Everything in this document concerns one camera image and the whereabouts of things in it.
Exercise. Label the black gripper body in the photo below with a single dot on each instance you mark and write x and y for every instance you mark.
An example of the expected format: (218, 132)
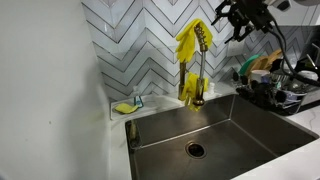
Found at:
(251, 13)

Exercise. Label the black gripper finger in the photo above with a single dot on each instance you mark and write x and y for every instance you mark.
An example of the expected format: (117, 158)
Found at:
(239, 37)
(220, 13)

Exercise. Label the yellow rubber glove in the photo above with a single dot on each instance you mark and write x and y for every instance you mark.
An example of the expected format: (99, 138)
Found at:
(186, 40)
(189, 92)

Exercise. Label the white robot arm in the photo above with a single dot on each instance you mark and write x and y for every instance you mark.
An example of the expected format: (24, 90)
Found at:
(282, 5)

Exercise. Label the gold spring kitchen faucet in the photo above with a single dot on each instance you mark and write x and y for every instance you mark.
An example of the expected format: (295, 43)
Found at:
(195, 65)

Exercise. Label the green plate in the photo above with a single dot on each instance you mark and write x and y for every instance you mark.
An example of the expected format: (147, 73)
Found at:
(245, 68)

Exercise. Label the wooden plates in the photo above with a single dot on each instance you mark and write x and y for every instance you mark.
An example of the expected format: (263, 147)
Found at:
(263, 62)

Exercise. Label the dish drying rack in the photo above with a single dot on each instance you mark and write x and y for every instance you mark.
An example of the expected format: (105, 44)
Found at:
(277, 90)

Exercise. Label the stainless steel sink basin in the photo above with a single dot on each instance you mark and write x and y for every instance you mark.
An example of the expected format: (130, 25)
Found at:
(238, 136)

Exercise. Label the white soap tray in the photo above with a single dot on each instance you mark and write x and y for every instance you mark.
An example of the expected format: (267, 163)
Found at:
(149, 102)

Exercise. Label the clear soap bottle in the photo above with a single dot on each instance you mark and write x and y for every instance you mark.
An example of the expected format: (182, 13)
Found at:
(137, 98)

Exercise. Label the sink drain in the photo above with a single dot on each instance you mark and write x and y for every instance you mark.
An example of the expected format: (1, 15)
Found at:
(195, 150)

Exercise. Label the yellow sponge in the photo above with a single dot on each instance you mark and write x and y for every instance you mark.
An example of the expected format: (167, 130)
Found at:
(125, 108)

